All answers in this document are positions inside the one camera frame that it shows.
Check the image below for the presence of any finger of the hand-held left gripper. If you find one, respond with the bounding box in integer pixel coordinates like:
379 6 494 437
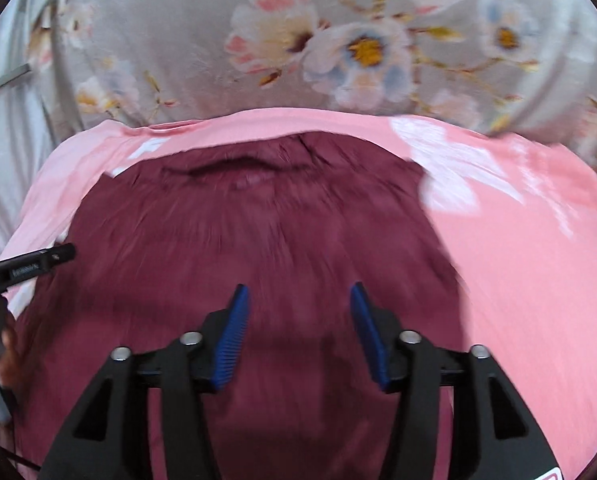
0 243 76 293

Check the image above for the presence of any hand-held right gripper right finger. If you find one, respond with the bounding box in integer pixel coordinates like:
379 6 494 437
349 282 562 480

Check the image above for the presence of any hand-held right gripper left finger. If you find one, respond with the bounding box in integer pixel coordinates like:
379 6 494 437
41 284 252 480

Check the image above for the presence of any maroon puffer jacket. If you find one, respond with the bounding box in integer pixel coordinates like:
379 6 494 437
0 131 467 480

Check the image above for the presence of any person's left hand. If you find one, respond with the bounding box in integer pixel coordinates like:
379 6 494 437
1 330 23 389

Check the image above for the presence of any silver white curtain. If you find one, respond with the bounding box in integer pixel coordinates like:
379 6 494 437
0 0 84 271

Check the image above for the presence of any pink printed blanket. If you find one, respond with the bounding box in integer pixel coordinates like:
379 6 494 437
0 112 597 480

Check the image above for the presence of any metal rod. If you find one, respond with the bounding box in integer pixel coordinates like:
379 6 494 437
0 64 32 103

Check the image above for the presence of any grey floral cover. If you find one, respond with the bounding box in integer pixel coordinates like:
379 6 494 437
38 0 597 171

